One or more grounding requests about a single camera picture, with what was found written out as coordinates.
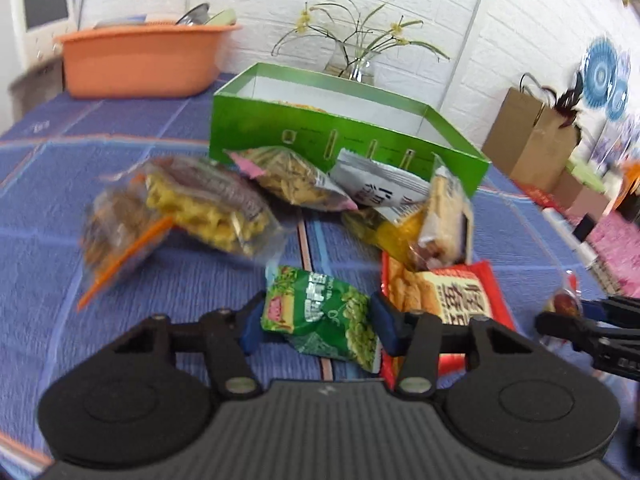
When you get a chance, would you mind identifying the small cardboard box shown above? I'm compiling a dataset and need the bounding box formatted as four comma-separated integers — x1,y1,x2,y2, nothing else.
550,167,613,218

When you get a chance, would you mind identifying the small red date packet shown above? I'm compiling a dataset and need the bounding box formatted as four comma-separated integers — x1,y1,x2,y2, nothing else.
545,271,583,317

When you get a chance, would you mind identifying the pink-edged bag of strips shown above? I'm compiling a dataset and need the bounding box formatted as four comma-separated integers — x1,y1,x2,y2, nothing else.
225,146,358,212

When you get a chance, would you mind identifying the red flat box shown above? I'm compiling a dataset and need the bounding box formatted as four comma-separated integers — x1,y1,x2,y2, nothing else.
517,184,558,209

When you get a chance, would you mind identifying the green plant with yellow flowers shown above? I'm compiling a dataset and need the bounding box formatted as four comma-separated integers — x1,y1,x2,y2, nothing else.
271,0,451,78

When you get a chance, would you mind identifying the orange plastic basin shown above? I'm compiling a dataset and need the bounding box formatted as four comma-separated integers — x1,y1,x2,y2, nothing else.
54,21,243,100

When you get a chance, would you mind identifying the green pea snack packet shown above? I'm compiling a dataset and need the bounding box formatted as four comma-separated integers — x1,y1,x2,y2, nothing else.
260,265,383,373

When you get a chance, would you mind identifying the glass vase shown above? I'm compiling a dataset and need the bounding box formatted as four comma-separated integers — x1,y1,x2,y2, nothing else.
325,57,376,86

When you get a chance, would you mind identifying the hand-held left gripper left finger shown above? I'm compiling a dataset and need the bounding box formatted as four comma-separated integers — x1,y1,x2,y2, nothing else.
107,291,269,401

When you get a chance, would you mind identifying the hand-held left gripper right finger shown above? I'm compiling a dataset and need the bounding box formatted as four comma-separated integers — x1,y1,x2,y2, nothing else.
371,291,531,401

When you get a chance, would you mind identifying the pink patterned cloth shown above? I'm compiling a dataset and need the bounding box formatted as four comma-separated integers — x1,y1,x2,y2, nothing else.
582,210,640,286

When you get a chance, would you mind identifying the blue-lidded jar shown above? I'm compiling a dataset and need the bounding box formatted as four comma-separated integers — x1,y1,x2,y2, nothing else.
95,15,147,28

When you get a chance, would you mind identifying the yellow snack packet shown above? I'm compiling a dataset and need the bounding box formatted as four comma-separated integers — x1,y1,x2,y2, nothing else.
342,207,431,271

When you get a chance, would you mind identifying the dark red dried plant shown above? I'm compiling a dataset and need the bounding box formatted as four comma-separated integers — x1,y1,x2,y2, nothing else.
552,72,586,128

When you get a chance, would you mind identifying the brown paper bag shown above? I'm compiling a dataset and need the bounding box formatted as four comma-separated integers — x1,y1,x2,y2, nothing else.
482,74,583,193

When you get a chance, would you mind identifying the steel bowl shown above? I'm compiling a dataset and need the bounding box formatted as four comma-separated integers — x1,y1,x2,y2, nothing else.
175,3,211,26

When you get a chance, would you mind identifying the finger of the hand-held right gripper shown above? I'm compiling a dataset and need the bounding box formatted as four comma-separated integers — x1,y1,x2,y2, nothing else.
580,296,640,322
535,312,617,347

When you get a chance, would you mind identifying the clear cracker packet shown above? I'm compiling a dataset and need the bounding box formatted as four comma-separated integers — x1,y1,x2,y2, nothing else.
410,157,476,271

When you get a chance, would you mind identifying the white and grey snack packet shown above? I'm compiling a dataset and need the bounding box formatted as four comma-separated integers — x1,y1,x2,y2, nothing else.
330,148,433,223

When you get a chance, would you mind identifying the small blue paper fan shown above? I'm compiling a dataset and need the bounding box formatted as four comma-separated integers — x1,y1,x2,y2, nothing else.
605,72,631,121

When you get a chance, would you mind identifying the red snack packet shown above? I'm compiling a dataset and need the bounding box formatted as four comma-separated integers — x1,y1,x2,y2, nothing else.
380,255,516,381

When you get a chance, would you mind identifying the white appliance with screen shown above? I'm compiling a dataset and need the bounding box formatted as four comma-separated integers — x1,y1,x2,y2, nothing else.
0,0,88,73

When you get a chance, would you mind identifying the brown snack bag orange zip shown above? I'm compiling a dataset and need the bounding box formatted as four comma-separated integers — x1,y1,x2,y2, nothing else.
77,175,176,311

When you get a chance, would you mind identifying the clear bag of yellow waffles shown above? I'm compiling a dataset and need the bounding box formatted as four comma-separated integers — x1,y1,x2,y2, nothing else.
132,157,286,261

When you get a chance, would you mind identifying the white box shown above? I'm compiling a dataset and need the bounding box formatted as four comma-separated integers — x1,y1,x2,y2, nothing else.
542,207,601,268

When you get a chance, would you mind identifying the large blue paper fan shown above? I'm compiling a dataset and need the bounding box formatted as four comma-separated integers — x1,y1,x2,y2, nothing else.
580,35,621,106

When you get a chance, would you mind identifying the green cardboard box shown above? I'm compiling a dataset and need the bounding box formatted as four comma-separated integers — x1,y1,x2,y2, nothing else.
209,62,492,198

